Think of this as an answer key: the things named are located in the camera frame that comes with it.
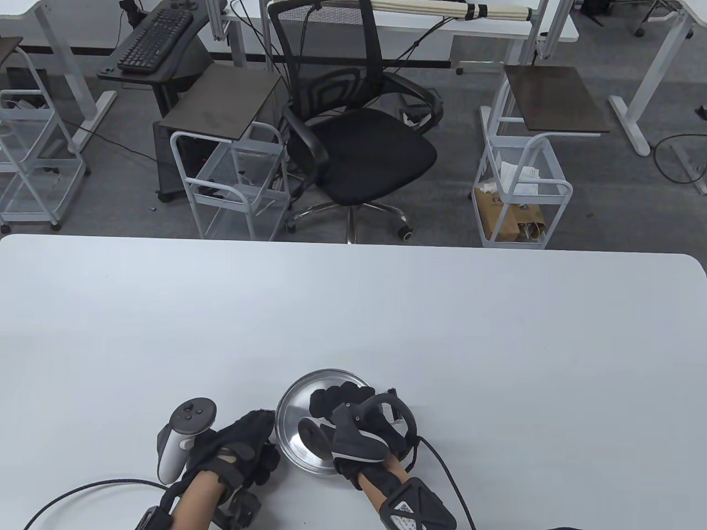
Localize person's right hand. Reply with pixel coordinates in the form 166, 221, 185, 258
309, 381, 410, 490

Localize person's left hand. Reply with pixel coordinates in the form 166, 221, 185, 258
185, 409, 281, 489

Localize steel pot lid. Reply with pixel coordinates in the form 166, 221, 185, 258
275, 369, 382, 474

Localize steel pot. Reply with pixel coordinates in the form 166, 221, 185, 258
260, 369, 399, 476

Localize person's right forearm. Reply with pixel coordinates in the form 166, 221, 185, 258
358, 457, 423, 517

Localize person's left forearm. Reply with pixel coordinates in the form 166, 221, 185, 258
166, 470, 233, 530

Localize grey right hand controller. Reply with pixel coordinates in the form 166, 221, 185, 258
298, 393, 419, 470

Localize grey hand controller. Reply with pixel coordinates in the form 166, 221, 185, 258
298, 393, 419, 470
156, 397, 217, 486

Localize grey left hand controller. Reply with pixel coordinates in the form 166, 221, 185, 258
156, 397, 217, 486

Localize cardboard box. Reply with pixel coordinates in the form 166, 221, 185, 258
474, 187, 548, 243

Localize black office chair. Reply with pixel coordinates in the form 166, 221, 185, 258
267, 0, 444, 245

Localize white papers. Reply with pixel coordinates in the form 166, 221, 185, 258
493, 160, 545, 195

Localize white cart with dark top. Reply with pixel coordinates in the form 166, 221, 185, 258
159, 66, 293, 242
473, 65, 613, 249

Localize black bar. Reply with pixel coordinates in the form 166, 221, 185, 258
381, 57, 451, 69

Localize black keyboard stand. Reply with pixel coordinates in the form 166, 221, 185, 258
97, 0, 214, 118

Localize black keyboard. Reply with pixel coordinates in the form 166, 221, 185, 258
117, 6, 195, 75

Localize white desk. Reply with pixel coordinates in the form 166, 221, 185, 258
207, 0, 579, 76
0, 0, 136, 153
608, 0, 707, 157

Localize black left wrist mount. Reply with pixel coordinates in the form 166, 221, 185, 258
135, 486, 263, 530

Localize black left glove cable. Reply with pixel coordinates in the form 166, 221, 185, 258
22, 478, 167, 530

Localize black glove cable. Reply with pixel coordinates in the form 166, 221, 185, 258
417, 436, 477, 530
22, 478, 167, 530

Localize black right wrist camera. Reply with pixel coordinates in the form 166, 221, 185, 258
378, 479, 458, 530

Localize black right glove cable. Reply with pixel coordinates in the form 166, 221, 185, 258
417, 436, 477, 530

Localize white wire cart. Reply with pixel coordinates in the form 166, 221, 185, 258
0, 38, 89, 232

